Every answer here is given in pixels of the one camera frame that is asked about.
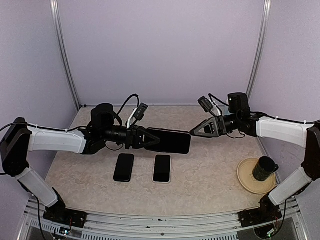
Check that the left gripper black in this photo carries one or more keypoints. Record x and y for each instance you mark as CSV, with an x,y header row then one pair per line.
x,y
134,137

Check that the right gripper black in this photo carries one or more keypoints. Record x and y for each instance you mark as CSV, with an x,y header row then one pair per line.
x,y
218,126

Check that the white-edged phone screen up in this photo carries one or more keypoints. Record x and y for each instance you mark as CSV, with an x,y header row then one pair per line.
x,y
162,169

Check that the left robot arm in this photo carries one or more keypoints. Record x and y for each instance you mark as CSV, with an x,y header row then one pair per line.
x,y
21,138

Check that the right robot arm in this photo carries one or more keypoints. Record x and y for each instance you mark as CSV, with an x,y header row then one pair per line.
x,y
261,125

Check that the beige plate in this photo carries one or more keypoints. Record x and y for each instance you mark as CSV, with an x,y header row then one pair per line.
x,y
245,176

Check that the dark green mug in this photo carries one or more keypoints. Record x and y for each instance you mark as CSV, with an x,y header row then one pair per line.
x,y
264,168

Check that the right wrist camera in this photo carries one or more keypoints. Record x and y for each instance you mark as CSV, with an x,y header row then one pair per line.
x,y
209,106

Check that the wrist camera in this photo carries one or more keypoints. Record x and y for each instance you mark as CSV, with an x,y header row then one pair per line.
x,y
137,115
209,106

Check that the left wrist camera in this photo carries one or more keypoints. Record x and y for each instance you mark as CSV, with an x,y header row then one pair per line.
x,y
137,115

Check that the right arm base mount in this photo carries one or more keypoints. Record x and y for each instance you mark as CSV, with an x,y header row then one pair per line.
x,y
266,212

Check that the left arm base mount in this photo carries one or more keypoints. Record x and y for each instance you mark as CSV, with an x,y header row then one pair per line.
x,y
58,213

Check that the right aluminium frame post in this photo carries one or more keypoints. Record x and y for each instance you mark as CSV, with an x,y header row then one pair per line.
x,y
259,48

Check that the aluminium frame post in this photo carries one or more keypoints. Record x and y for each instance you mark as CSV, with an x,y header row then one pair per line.
x,y
259,48
54,5

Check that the left aluminium frame post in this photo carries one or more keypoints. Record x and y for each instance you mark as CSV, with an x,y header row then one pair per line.
x,y
54,5

